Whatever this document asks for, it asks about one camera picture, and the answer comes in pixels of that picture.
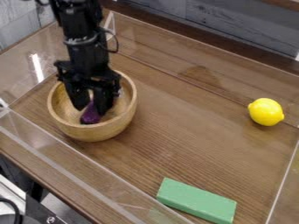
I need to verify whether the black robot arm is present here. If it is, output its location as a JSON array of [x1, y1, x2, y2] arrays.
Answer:
[[34, 0, 120, 116]]

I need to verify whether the purple toy eggplant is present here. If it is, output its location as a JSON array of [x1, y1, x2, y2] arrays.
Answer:
[[80, 101, 100, 124]]

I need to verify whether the yellow toy lemon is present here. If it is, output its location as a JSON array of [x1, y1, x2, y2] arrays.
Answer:
[[247, 98, 285, 127]]

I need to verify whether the clear acrylic tray wall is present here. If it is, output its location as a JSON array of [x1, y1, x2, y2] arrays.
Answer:
[[0, 105, 193, 224]]

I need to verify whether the brown wooden bowl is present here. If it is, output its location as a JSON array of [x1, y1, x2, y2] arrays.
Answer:
[[46, 71, 137, 142]]

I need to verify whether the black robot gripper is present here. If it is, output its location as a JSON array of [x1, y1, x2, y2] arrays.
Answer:
[[53, 38, 120, 116]]

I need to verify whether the black cable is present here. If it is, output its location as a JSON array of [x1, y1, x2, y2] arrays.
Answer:
[[0, 198, 22, 224]]

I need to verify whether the green rectangular block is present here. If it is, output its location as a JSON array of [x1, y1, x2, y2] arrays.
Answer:
[[156, 178, 237, 224]]

